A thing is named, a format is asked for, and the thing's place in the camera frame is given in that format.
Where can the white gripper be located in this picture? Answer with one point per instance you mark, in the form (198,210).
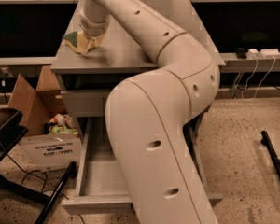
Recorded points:
(91,26)

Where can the green and yellow sponge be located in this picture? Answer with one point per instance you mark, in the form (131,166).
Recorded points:
(71,40)

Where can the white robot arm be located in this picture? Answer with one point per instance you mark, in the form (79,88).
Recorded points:
(145,114)

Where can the grey drawer cabinet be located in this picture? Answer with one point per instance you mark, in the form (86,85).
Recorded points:
(119,57)

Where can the closed grey upper drawer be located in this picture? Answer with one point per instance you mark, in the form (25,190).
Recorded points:
(85,103)

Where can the open grey middle drawer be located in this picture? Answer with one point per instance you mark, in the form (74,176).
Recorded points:
(96,178)

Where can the colourful items in box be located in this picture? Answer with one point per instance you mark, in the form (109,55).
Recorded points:
(61,123)

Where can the open cardboard box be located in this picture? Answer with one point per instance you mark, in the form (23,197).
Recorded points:
(38,105)

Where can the black stand on left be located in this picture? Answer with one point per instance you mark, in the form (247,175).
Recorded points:
(11,132)

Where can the black adapter on shelf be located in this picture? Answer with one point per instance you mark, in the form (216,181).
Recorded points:
(240,53)

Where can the white power strip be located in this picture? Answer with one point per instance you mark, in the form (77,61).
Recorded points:
(263,53)

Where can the black stand leg right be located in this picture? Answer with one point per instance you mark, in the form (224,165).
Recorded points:
(266,141)

